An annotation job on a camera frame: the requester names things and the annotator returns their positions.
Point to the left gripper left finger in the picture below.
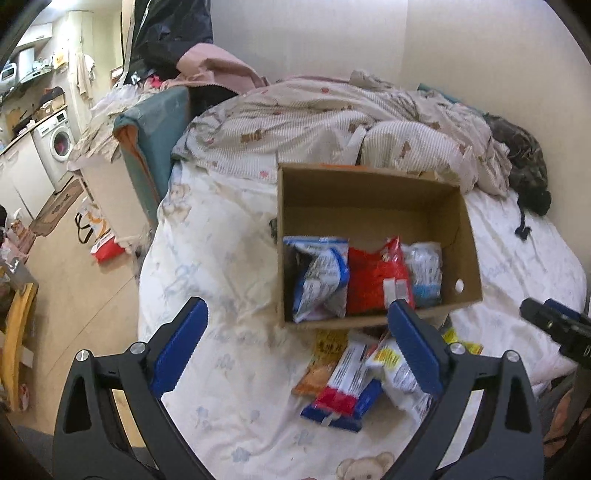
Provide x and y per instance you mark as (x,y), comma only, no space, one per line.
(149,370)

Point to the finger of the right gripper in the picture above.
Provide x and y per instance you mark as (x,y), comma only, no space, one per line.
(566,327)

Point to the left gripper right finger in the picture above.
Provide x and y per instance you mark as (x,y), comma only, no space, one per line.
(450,378)

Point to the red snack bag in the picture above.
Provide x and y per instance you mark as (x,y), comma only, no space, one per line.
(378,279)

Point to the white red snack packet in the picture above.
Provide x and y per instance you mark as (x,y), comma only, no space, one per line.
(388,364)

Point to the red blue white packet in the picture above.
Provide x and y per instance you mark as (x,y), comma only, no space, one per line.
(351,391)

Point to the yellow snack packet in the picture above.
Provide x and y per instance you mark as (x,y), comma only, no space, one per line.
(329,346)

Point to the wooden chair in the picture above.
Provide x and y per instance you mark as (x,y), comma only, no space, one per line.
(12,349)

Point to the white floral bed sheet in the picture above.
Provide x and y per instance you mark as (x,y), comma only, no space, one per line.
(234,403)

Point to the red white shopping bag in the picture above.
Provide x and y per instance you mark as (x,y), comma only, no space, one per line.
(92,226)

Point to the dark patterned garment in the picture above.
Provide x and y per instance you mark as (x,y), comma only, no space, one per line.
(529,175)

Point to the brown cardboard box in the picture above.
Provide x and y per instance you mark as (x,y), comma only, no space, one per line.
(368,206)

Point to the white kitchen cabinet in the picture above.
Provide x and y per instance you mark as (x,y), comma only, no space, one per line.
(25,185)

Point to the teal headboard cushion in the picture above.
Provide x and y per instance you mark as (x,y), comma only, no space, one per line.
(146,133)

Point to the white washing machine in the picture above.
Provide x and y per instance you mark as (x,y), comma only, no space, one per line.
(54,141)

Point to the checkered beige quilt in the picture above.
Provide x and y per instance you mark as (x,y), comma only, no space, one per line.
(360,121)

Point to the pink garment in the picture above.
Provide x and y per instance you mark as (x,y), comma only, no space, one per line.
(206,64)

